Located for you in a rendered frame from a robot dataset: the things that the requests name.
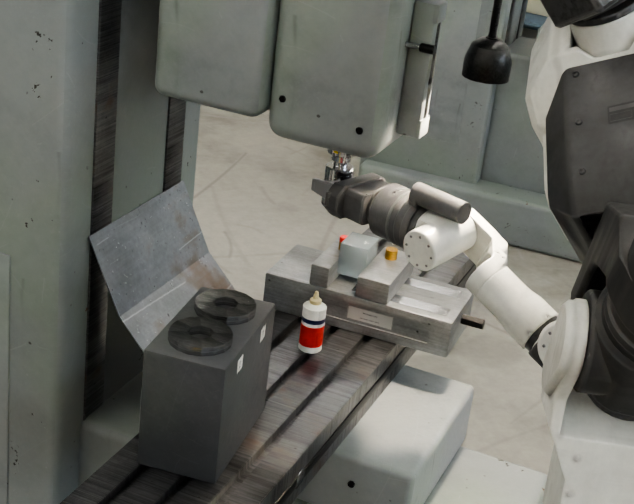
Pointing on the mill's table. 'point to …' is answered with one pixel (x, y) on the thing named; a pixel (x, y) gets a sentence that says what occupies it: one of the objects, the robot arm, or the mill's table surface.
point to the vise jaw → (383, 277)
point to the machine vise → (412, 311)
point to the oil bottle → (312, 325)
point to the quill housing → (340, 73)
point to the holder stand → (205, 383)
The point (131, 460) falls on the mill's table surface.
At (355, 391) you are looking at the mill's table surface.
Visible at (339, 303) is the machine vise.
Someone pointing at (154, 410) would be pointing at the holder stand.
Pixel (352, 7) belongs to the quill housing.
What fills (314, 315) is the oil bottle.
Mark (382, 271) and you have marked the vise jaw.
